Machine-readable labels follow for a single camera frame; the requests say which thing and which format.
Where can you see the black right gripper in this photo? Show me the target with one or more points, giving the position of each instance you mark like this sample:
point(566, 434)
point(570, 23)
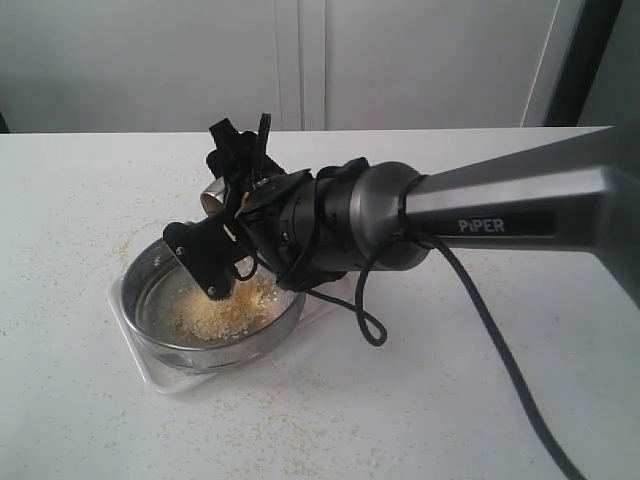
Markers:
point(225, 247)

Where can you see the round stainless steel sieve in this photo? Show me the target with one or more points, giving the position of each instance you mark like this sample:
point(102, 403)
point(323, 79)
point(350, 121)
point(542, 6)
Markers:
point(153, 282)

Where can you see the yellow grain mixture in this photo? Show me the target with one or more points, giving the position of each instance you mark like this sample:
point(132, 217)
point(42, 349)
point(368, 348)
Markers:
point(252, 305)

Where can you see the white plastic tray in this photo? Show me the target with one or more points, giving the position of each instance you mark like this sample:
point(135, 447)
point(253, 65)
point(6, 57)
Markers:
point(168, 380)

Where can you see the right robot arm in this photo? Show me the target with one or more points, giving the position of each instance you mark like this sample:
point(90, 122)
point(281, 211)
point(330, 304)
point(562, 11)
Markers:
point(579, 194)

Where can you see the stainless steel cup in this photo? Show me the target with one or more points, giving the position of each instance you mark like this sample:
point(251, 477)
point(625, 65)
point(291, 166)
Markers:
point(212, 197)

